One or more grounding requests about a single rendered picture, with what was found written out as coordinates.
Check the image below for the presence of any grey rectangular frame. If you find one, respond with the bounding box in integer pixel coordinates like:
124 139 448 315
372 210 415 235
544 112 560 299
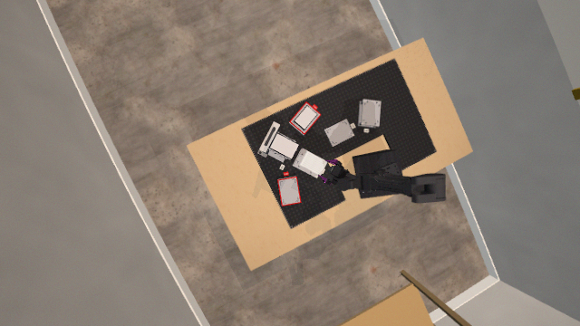
324 119 354 147

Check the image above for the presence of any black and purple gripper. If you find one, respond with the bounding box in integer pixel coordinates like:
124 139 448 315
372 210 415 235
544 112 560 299
318 159 344 185

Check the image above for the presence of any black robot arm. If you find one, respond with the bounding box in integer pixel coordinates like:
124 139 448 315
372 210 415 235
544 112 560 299
328 163 446 204

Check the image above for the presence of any white multiwell plate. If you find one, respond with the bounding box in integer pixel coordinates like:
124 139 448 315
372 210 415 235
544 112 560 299
299 151 327 176

